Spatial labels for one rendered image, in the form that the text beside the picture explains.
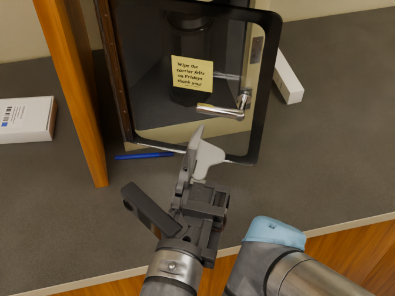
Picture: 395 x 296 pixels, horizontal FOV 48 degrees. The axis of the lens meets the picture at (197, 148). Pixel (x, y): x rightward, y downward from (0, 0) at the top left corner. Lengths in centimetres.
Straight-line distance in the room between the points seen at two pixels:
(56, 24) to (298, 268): 48
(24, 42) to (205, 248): 94
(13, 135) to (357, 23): 106
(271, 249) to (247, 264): 4
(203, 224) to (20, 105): 69
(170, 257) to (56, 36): 37
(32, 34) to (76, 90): 59
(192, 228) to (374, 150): 63
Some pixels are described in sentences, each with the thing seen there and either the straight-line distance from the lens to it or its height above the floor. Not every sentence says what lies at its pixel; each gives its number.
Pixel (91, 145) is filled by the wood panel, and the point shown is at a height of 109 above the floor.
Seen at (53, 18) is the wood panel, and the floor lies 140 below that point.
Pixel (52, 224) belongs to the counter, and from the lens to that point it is 102.
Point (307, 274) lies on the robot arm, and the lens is 51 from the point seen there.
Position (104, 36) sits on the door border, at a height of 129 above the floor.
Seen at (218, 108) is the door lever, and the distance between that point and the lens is 80.
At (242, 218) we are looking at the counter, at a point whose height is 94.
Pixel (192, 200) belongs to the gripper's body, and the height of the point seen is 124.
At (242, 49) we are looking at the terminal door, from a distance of 76.
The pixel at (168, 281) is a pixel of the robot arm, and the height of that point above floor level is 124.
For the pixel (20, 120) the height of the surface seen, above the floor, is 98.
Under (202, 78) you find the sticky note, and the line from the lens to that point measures 82.
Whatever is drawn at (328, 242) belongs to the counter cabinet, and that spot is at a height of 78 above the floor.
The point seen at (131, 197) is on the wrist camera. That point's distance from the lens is 67.
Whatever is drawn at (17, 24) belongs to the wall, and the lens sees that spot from 136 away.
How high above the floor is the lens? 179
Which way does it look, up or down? 52 degrees down
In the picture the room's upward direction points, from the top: straight up
